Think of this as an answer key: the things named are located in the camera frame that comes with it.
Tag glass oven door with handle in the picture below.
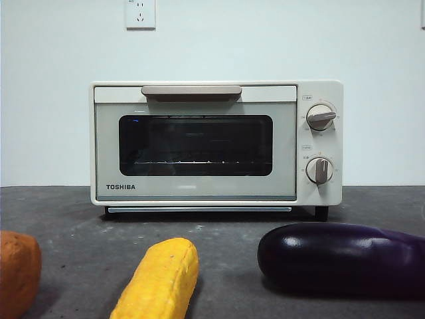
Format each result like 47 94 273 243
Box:
94 85 298 202

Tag purple eggplant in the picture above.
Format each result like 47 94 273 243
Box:
256 222 425 297

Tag cream Toshiba toaster oven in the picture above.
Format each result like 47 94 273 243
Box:
88 79 345 223

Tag metal crumb tray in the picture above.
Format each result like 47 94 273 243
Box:
105 206 293 214

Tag beige timer knob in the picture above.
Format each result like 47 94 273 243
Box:
305 158 335 185

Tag beige temperature knob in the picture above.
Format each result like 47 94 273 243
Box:
305 104 337 132

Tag yellow toy corn cob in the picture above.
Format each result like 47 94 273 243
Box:
109 237 201 319

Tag orange toy vegetable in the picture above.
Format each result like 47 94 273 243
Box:
0 230 43 319

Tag wire oven rack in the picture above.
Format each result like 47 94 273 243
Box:
133 159 267 166

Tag white wall socket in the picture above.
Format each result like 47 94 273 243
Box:
126 0 157 31

